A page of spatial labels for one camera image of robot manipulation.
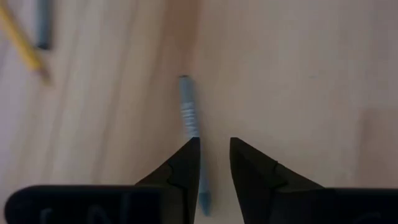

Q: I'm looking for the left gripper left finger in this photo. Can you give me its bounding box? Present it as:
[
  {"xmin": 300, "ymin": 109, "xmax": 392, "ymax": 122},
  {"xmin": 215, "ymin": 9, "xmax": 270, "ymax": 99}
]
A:
[{"xmin": 134, "ymin": 136, "xmax": 202, "ymax": 224}]

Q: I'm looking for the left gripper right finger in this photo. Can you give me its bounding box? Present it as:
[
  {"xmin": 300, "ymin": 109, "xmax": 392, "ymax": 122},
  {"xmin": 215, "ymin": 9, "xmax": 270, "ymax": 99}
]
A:
[{"xmin": 229, "ymin": 136, "xmax": 326, "ymax": 224}]

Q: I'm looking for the grey crayon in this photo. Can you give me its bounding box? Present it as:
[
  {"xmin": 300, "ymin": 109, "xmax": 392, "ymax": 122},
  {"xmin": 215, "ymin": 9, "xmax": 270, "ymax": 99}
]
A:
[
  {"xmin": 35, "ymin": 0, "xmax": 54, "ymax": 51},
  {"xmin": 178, "ymin": 74, "xmax": 213, "ymax": 218}
]

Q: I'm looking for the yellow pencil orange eraser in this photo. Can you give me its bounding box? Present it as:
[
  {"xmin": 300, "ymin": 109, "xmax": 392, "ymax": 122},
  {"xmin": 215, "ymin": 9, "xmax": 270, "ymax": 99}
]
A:
[{"xmin": 0, "ymin": 0, "xmax": 53, "ymax": 85}]

